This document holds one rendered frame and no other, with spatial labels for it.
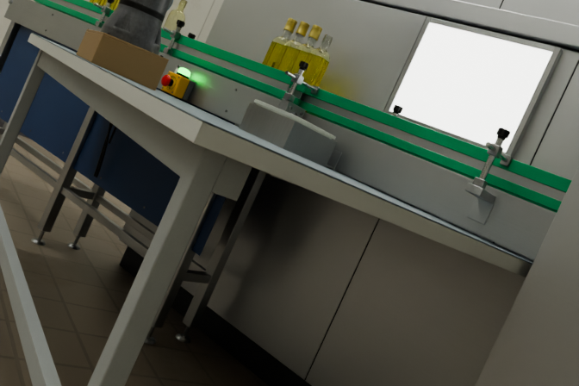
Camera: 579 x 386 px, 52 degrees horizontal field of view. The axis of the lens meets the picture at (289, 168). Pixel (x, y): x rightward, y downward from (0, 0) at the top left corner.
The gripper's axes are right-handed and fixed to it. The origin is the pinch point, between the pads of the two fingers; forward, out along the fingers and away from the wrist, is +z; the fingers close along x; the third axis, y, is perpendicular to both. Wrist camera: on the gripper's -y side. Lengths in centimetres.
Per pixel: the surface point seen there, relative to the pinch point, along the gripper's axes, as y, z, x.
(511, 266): 7, 45, -87
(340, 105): 25.8, 24.1, -16.9
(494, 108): 42, 8, -55
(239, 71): 16.6, 26.2, 18.9
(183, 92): 11, 40, 34
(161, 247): -62, 63, -58
